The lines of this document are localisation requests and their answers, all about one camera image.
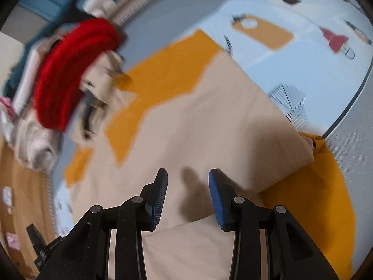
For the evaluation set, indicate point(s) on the red knit garment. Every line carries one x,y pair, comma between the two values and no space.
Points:
58,78

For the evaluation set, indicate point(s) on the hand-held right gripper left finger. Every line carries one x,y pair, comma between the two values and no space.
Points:
159,198

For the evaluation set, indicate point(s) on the white crumpled cloth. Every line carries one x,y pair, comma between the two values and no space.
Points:
100,4

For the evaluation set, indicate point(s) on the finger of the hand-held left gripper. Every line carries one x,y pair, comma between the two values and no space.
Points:
36,237

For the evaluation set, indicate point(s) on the light blue printed blanket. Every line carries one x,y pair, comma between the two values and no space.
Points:
291,73

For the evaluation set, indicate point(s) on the grey ribbed bed edging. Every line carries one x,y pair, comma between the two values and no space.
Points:
137,4

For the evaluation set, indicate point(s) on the beige crumpled garment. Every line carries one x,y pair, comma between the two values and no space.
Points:
102,75

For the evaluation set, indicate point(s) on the small pink item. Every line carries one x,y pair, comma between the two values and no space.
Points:
13,241

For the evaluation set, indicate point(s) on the white paper scrap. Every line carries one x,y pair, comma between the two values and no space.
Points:
8,196

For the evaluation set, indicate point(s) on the pink cloth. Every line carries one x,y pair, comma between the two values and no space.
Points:
6,106

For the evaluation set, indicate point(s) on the pale grey bundled garment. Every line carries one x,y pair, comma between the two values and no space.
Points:
35,145

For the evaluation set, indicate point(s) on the beige and orange garment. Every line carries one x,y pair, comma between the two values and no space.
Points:
204,122

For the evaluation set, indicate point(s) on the teal cloth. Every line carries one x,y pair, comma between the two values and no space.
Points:
20,73

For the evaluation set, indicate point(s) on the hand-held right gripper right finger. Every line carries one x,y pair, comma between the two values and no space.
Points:
216,198

